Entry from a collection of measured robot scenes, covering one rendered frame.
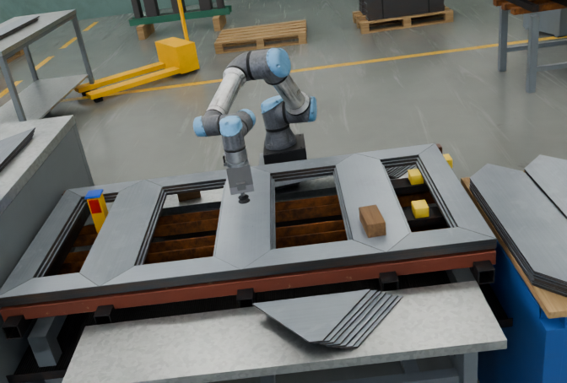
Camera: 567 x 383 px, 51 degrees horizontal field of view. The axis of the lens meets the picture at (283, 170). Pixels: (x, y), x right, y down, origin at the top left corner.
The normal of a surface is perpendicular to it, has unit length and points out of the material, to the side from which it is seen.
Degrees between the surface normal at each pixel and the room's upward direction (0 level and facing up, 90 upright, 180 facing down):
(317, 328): 0
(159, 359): 0
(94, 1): 90
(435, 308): 0
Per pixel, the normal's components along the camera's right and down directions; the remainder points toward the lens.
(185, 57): 0.59, 0.28
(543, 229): -0.13, -0.89
